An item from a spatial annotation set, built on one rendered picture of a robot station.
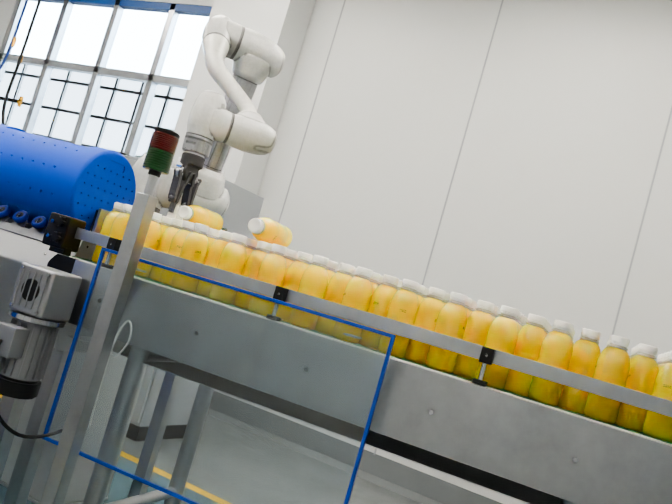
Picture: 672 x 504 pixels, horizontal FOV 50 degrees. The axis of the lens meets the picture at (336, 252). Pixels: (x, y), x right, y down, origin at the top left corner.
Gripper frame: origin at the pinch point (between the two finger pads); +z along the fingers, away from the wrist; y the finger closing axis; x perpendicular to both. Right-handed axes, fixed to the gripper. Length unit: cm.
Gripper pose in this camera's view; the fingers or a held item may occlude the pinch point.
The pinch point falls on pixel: (175, 215)
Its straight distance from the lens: 234.0
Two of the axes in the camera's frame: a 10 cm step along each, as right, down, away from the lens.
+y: -3.3, -1.6, -9.3
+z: -2.8, 9.6, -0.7
